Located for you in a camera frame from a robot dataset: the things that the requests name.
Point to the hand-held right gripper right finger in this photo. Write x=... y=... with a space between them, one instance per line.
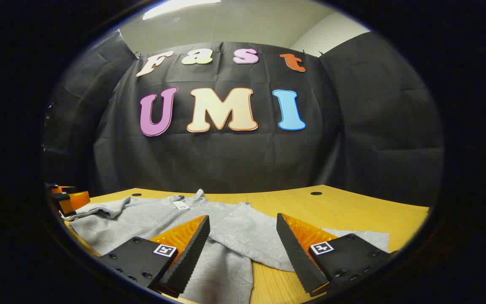
x=295 y=253

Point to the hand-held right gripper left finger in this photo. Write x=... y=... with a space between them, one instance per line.
x=192 y=249

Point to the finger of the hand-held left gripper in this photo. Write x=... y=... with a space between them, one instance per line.
x=76 y=201
x=63 y=189

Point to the grey sweatshirt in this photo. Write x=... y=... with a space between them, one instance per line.
x=234 y=234

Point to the black backdrop cloth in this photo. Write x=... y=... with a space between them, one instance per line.
x=226 y=160

